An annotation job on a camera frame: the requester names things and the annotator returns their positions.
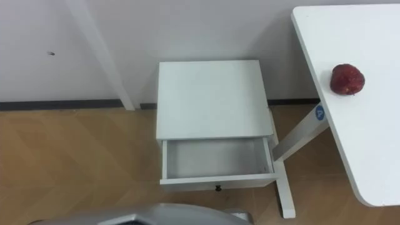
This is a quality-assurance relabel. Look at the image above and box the robot body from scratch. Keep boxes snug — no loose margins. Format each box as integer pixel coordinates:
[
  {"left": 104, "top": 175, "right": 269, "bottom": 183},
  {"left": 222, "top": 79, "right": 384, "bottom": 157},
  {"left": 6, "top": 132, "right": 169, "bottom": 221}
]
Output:
[{"left": 27, "top": 202, "right": 254, "bottom": 225}]

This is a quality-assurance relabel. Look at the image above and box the white desk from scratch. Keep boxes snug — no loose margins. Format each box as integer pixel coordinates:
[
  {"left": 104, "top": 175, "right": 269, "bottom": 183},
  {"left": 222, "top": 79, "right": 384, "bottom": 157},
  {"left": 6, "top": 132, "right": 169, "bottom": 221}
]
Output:
[{"left": 268, "top": 3, "right": 400, "bottom": 219}]

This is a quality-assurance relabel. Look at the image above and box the white bedside cabinet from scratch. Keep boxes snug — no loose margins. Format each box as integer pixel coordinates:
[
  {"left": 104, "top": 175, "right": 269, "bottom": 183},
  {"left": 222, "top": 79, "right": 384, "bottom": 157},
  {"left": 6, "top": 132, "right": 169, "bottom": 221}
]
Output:
[{"left": 156, "top": 59, "right": 279, "bottom": 193}]

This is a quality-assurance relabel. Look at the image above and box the open white drawer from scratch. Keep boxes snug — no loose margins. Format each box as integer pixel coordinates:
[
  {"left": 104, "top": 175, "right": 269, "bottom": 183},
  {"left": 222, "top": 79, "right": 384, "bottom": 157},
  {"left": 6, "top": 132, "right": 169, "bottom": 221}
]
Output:
[{"left": 159, "top": 136, "right": 279, "bottom": 193}]

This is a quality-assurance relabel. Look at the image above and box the red apple soft toy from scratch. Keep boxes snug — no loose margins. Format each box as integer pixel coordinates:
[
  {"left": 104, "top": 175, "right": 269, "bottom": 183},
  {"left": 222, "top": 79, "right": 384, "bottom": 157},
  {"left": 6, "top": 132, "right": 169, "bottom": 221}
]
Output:
[{"left": 329, "top": 63, "right": 366, "bottom": 96}]

